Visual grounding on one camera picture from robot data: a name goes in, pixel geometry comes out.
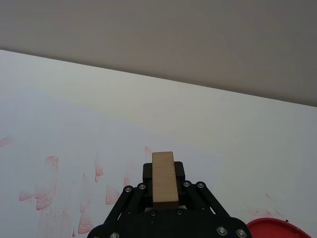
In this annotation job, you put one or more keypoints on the round red ink pad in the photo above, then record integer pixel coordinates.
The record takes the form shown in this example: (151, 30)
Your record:
(275, 229)

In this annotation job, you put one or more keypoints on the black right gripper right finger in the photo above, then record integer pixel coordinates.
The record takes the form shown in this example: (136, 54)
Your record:
(195, 198)

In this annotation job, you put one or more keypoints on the rectangular wooden stamp block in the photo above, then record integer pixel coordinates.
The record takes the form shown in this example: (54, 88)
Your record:
(164, 178)

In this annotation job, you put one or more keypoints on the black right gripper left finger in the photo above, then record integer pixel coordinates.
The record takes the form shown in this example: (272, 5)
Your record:
(135, 198)

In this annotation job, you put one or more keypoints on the white sheet with red stamp marks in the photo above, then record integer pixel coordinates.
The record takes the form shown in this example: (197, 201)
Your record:
(74, 111)

